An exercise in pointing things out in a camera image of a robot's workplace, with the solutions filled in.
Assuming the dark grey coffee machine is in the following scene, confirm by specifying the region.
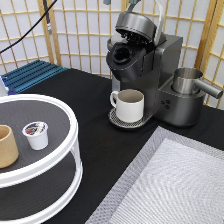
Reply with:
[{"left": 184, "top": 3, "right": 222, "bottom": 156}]
[{"left": 106, "top": 0, "right": 205, "bottom": 129}]

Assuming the white coffee pod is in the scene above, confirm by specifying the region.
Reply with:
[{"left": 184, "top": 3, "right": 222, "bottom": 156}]
[{"left": 22, "top": 121, "right": 48, "bottom": 150}]

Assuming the white ceramic mug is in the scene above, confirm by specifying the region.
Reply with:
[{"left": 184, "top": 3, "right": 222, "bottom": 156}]
[{"left": 110, "top": 89, "right": 144, "bottom": 123}]

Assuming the steel milk frother jug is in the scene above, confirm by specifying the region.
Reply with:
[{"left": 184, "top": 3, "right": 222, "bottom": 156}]
[{"left": 172, "top": 67, "right": 223, "bottom": 99}]

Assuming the grey woven placemat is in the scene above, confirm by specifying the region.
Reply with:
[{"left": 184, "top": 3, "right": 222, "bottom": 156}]
[{"left": 85, "top": 127, "right": 224, "bottom": 224}]

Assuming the white two-tier round shelf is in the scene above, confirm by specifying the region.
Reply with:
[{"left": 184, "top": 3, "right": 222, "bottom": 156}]
[{"left": 0, "top": 94, "right": 83, "bottom": 224}]

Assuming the tan paper cup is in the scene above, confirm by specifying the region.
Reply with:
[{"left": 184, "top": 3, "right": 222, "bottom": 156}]
[{"left": 0, "top": 125, "right": 19, "bottom": 168}]

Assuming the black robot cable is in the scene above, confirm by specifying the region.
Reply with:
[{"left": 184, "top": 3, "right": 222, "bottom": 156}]
[{"left": 0, "top": 0, "right": 58, "bottom": 55}]

